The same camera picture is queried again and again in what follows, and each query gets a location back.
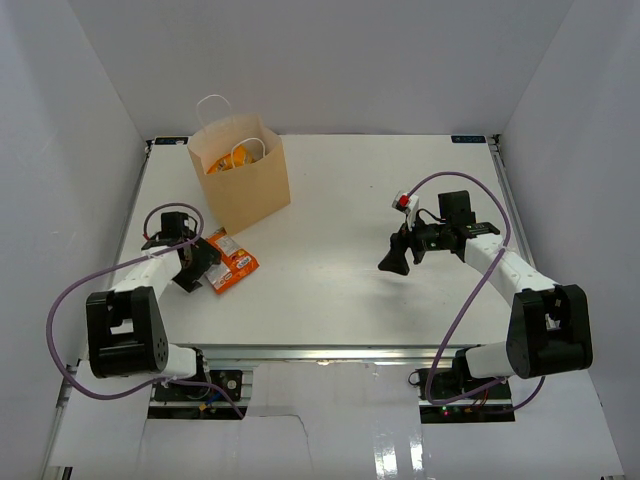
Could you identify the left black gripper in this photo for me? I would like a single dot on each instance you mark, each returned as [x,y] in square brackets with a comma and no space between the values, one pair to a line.
[206,256]

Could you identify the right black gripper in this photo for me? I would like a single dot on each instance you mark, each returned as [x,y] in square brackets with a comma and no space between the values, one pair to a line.
[396,261]

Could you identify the orange snack packet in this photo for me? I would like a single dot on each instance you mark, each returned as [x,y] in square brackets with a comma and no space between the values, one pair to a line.
[236,263]

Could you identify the large yellow snack bag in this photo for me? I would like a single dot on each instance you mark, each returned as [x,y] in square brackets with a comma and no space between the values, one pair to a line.
[239,157]

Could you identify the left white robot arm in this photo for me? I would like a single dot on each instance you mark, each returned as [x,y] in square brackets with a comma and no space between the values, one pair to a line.
[126,334]

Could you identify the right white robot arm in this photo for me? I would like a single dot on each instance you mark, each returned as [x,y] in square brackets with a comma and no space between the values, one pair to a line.
[549,327]

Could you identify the brown paper bag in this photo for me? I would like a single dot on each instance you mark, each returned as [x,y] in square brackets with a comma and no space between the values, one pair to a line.
[238,198]

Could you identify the white front cover panel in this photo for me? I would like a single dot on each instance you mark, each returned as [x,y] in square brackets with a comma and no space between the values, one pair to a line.
[339,421]

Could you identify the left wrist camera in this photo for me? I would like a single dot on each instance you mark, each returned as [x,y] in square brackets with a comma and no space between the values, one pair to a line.
[164,238]

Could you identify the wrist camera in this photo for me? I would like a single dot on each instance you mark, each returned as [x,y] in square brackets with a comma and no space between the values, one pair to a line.
[408,205]
[164,238]

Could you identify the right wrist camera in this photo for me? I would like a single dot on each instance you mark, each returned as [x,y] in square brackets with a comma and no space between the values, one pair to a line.
[408,205]

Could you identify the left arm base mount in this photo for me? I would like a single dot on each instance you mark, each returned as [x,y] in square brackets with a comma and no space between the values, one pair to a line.
[228,400]

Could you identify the aluminium table rail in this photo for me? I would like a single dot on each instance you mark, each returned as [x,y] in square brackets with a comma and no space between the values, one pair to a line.
[311,353]

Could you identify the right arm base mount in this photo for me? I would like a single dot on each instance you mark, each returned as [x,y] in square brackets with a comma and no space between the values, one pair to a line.
[491,406]

